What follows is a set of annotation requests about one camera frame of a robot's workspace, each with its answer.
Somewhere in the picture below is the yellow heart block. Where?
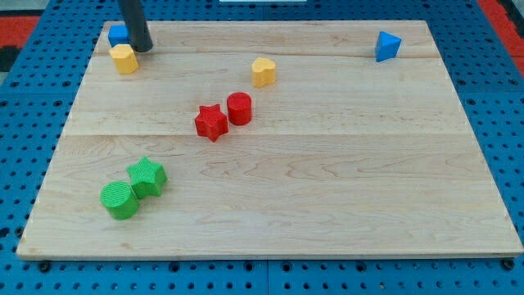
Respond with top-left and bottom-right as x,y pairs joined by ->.
251,57 -> 276,88

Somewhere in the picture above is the light wooden board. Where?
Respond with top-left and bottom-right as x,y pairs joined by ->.
17,20 -> 523,261

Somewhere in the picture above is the red cylinder block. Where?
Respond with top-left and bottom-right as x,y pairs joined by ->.
226,92 -> 252,125

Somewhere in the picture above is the red star block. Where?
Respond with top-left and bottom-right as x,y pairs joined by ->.
194,104 -> 228,142

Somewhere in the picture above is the green star block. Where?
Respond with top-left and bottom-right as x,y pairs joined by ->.
126,157 -> 168,199

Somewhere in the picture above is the green cylinder block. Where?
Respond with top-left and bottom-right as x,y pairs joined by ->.
100,181 -> 139,220

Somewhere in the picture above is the blue triangle block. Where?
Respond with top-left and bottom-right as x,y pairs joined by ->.
374,31 -> 402,62

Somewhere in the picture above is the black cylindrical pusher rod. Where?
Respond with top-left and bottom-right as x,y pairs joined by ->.
118,0 -> 153,52

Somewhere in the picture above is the yellow hexagon block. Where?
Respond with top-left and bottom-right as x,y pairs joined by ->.
109,44 -> 139,75

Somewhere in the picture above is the blue cube block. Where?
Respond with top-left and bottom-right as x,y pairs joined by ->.
107,25 -> 130,48

